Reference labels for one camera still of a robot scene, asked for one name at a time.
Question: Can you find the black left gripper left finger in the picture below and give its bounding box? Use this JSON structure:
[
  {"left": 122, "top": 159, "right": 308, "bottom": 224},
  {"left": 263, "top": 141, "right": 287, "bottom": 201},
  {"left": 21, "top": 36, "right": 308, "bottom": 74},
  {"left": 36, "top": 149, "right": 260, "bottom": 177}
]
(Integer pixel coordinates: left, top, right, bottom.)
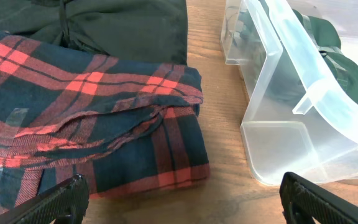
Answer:
[{"left": 0, "top": 174, "right": 90, "bottom": 224}]

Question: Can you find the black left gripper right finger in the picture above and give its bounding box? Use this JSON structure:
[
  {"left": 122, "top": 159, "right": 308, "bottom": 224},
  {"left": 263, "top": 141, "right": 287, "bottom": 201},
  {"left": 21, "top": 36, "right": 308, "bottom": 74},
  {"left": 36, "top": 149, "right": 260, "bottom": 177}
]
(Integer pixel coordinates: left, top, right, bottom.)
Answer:
[{"left": 279, "top": 172, "right": 358, "bottom": 224}]

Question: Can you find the red navy plaid shirt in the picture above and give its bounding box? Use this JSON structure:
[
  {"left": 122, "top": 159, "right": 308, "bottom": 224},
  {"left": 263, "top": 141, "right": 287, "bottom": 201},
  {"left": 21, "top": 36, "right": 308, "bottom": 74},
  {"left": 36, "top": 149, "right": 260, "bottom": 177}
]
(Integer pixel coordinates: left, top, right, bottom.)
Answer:
[{"left": 0, "top": 31, "right": 209, "bottom": 214}]

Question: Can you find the clear plastic storage bin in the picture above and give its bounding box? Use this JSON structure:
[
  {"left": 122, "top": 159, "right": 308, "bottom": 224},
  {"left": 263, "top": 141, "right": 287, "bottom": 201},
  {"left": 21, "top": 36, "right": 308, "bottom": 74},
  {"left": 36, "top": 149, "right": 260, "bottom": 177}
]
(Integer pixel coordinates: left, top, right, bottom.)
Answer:
[{"left": 221, "top": 0, "right": 358, "bottom": 185}]

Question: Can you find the dark green folded garment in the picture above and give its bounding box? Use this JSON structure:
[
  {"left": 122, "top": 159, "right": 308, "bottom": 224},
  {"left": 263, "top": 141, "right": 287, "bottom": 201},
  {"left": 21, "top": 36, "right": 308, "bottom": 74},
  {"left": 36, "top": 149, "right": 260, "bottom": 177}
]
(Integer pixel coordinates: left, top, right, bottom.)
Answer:
[{"left": 228, "top": 0, "right": 358, "bottom": 116}]

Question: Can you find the black folded garment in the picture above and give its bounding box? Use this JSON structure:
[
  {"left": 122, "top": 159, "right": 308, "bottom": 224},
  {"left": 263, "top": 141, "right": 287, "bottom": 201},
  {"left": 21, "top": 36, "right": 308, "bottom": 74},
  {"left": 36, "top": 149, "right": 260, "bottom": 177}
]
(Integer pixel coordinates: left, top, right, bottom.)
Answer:
[{"left": 0, "top": 0, "right": 188, "bottom": 65}]

